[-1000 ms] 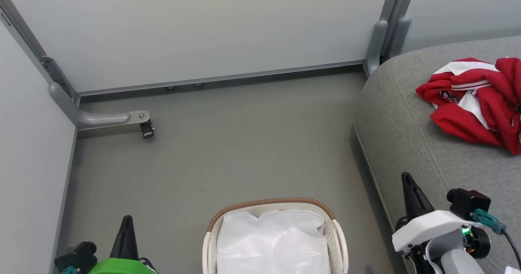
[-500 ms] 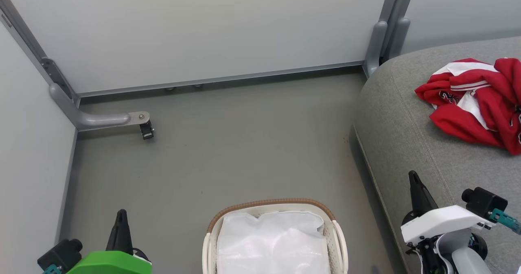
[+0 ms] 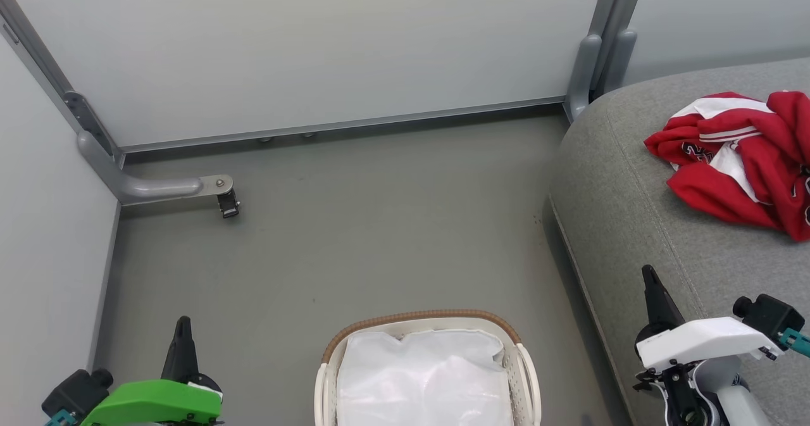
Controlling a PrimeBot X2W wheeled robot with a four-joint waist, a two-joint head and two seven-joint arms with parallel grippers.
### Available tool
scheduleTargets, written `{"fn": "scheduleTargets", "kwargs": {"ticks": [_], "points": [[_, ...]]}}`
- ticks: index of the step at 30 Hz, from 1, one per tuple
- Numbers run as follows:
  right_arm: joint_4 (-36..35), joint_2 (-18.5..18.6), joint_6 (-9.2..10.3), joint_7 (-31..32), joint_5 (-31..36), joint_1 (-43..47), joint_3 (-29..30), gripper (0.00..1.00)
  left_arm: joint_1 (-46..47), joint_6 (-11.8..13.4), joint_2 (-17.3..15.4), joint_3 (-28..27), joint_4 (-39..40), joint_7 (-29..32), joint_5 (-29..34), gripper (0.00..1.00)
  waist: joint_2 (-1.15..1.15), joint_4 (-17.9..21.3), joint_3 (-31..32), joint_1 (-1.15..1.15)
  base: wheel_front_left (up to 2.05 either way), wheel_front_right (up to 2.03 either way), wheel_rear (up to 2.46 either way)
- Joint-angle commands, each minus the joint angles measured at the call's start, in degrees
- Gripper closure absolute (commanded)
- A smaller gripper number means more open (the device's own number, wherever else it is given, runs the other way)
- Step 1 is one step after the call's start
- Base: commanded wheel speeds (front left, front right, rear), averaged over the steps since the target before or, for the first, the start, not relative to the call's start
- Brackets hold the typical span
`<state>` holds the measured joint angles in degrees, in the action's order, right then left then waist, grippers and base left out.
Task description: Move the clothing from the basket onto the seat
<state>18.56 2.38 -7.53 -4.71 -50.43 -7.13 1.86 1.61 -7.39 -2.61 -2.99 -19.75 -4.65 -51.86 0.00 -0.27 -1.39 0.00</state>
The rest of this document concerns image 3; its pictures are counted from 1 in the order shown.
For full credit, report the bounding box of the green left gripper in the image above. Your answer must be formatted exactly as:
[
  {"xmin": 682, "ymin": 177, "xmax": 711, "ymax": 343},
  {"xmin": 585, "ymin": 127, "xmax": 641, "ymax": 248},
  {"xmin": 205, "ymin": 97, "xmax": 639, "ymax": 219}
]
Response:
[{"xmin": 80, "ymin": 316, "xmax": 225, "ymax": 426}]

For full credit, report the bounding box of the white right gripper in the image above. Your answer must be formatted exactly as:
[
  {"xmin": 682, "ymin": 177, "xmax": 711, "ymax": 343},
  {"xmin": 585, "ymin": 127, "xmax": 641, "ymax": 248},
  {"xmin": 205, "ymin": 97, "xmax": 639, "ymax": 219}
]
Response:
[{"xmin": 633, "ymin": 265, "xmax": 783, "ymax": 426}]

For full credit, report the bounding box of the red and white garment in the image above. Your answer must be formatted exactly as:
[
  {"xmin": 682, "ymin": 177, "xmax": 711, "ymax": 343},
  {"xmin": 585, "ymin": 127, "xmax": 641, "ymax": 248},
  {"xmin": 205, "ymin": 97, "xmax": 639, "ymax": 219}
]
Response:
[{"xmin": 644, "ymin": 90, "xmax": 810, "ymax": 242}]

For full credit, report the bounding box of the grey fabric sofa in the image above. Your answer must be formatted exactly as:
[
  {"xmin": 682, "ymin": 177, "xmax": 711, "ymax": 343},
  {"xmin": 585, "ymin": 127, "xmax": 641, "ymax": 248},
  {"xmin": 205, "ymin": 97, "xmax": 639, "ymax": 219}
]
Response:
[{"xmin": 549, "ymin": 58, "xmax": 810, "ymax": 426}]

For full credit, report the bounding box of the white laundry basket brown rim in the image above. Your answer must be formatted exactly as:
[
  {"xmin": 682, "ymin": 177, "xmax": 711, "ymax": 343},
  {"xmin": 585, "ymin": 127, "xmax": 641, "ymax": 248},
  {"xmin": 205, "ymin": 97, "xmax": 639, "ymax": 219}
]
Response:
[{"xmin": 313, "ymin": 310, "xmax": 543, "ymax": 426}]

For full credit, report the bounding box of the black caster wheel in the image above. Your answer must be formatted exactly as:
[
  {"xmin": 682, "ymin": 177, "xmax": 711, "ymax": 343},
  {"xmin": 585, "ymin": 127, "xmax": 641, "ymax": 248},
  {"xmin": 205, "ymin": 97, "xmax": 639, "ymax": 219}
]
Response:
[{"xmin": 217, "ymin": 189, "xmax": 241, "ymax": 219}]

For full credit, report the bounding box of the grey curved partition foot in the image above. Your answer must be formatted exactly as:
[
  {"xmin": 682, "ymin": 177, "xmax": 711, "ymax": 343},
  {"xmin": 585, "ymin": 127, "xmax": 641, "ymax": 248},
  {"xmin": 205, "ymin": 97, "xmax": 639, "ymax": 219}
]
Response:
[{"xmin": 77, "ymin": 131, "xmax": 234, "ymax": 207}]

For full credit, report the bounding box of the white basket liner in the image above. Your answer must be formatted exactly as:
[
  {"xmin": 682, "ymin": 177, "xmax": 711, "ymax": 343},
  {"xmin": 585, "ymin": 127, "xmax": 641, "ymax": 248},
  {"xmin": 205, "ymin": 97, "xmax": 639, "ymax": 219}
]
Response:
[{"xmin": 336, "ymin": 329, "xmax": 515, "ymax": 426}]

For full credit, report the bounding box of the teal right cable connector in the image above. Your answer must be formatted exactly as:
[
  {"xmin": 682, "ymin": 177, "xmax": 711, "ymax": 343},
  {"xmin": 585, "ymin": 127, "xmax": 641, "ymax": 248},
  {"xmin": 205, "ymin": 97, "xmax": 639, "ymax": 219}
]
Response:
[{"xmin": 778, "ymin": 327, "xmax": 810, "ymax": 359}]

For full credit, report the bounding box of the grey partition foot bracket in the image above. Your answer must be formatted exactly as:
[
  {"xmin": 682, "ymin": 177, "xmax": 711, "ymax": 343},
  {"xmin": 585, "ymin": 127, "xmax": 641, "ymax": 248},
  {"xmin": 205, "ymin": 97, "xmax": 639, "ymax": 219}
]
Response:
[
  {"xmin": 601, "ymin": 28, "xmax": 637, "ymax": 95},
  {"xmin": 564, "ymin": 34, "xmax": 602, "ymax": 122}
]

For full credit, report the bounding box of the aluminium partition base rail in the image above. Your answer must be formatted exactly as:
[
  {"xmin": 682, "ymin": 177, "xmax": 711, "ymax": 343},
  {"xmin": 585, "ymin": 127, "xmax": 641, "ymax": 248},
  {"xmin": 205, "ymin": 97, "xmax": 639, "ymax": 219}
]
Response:
[{"xmin": 119, "ymin": 96, "xmax": 567, "ymax": 154}]

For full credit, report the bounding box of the aluminium slanted partition post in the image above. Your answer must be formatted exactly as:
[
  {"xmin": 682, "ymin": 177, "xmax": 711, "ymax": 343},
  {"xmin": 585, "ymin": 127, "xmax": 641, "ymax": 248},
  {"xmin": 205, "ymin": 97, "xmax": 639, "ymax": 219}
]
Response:
[{"xmin": 0, "ymin": 0, "xmax": 125, "ymax": 166}]

